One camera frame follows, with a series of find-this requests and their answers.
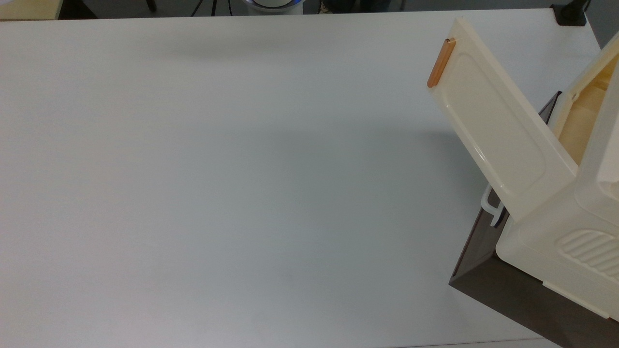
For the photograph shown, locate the cream plastic cabinet door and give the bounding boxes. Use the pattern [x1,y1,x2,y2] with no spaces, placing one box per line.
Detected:
[427,17,579,223]

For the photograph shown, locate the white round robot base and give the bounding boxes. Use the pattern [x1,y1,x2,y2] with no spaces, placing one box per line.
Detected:
[242,0,305,15]

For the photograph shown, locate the dark brown base cabinet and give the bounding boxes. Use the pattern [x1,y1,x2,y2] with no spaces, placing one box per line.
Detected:
[449,91,619,348]

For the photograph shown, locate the cream plastic cabinet body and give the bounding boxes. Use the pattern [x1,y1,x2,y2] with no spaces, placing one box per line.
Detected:
[496,31,619,322]

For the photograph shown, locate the black tripod legs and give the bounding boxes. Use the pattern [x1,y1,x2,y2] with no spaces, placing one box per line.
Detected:
[191,0,219,17]

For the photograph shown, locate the black table clamp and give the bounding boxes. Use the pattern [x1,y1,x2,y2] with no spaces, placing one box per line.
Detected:
[550,0,591,27]

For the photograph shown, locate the light wooden table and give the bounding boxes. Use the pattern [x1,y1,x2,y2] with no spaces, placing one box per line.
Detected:
[0,0,62,21]

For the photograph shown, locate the orange door handle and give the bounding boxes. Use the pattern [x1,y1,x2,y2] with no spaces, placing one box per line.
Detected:
[427,38,457,88]

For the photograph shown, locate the white drawer handle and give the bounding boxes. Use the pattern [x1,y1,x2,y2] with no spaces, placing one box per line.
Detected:
[481,185,506,228]

